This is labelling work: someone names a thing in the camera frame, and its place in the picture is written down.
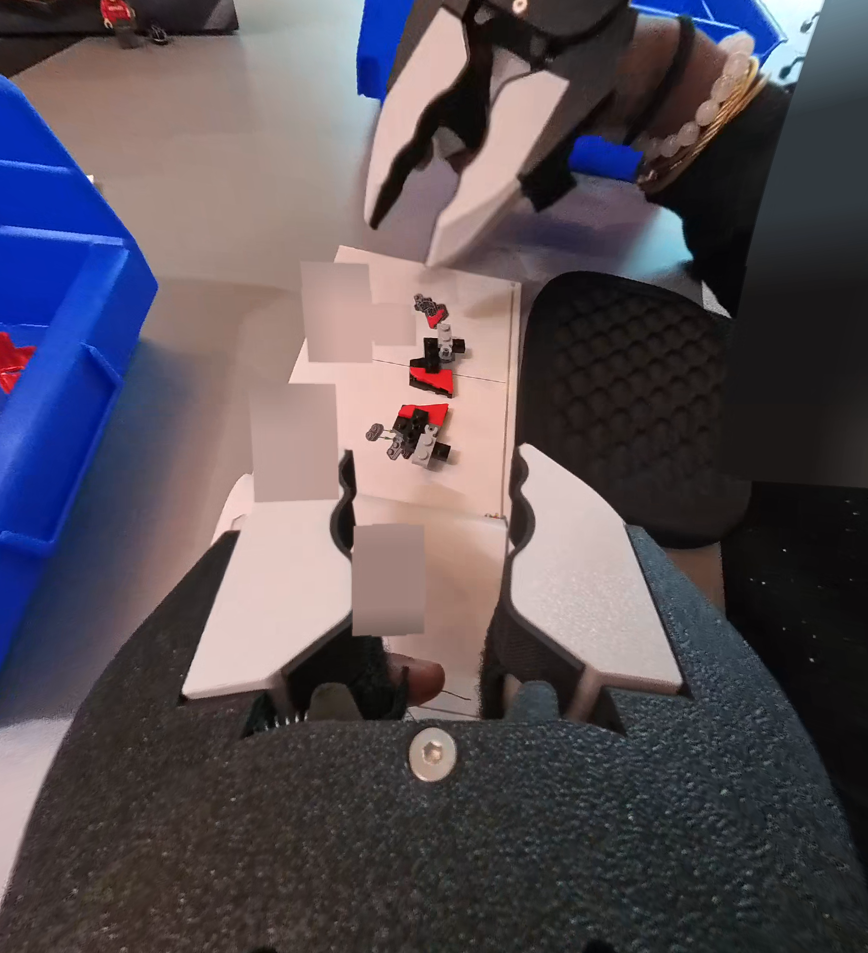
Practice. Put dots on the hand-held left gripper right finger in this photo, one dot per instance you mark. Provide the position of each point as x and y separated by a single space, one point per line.
590 595

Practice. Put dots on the gold bangle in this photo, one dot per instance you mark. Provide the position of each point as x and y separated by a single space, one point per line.
711 140

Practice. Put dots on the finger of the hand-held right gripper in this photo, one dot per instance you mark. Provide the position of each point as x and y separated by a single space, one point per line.
508 149
411 97

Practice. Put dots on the small black toy part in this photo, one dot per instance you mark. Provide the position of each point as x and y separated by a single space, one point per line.
157 33

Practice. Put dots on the white instruction booklet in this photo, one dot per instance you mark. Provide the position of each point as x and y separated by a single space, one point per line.
471 447

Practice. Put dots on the black textured foam pad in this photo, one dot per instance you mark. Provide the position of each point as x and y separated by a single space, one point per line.
627 409

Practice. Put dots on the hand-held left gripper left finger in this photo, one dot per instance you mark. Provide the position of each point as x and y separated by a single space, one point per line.
270 595

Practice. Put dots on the person's black speckled clothing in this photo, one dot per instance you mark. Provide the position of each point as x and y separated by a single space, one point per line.
850 595

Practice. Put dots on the red toy part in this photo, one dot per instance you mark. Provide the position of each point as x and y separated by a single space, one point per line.
117 11

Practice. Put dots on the person's left hand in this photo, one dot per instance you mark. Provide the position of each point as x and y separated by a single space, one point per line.
422 679

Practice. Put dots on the black red toy brick assembly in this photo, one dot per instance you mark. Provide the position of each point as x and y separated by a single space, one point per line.
434 383
419 413

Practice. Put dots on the person's right hand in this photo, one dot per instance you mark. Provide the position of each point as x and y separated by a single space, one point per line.
649 74

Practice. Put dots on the dark mat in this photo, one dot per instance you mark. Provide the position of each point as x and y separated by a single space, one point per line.
32 15

